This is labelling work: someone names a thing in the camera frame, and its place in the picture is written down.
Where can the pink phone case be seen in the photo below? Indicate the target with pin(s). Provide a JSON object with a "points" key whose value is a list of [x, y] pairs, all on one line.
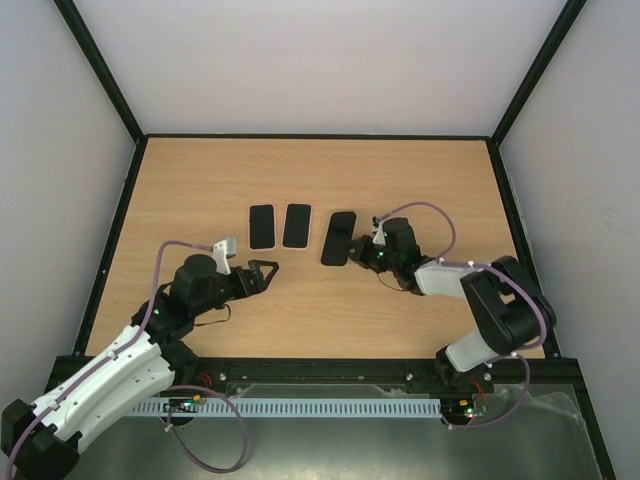
{"points": [[275, 225], [311, 227]]}

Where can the black phone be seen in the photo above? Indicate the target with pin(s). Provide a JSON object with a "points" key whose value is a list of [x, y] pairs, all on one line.
{"points": [[262, 226], [297, 225]]}

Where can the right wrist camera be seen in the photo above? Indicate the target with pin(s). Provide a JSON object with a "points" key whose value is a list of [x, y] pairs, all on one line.
{"points": [[378, 234]]}

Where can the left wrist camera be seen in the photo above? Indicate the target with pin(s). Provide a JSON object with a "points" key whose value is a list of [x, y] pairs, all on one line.
{"points": [[222, 251]]}

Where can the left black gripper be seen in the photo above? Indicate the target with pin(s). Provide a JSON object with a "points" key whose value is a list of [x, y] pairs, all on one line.
{"points": [[247, 289]]}

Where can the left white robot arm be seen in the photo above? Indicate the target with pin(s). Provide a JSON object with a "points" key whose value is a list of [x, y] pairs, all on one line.
{"points": [[44, 439]]}

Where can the purple phone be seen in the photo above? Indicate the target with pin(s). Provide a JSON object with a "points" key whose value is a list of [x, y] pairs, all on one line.
{"points": [[338, 239]]}

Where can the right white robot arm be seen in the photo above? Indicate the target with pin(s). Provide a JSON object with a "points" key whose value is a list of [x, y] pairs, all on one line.
{"points": [[510, 311]]}

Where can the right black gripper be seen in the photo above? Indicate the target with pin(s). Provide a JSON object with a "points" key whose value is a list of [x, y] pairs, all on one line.
{"points": [[360, 248]]}

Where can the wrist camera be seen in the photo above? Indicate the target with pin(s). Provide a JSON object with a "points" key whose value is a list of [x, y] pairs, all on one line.
{"points": [[222, 251], [378, 234]]}

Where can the white slotted cable duct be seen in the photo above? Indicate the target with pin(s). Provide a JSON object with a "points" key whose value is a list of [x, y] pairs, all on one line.
{"points": [[295, 408]]}

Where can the black phone case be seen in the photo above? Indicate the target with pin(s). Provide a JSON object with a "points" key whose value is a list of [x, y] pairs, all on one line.
{"points": [[325, 245]]}

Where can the black aluminium frame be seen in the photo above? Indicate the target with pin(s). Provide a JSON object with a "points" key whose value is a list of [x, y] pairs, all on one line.
{"points": [[344, 105]]}

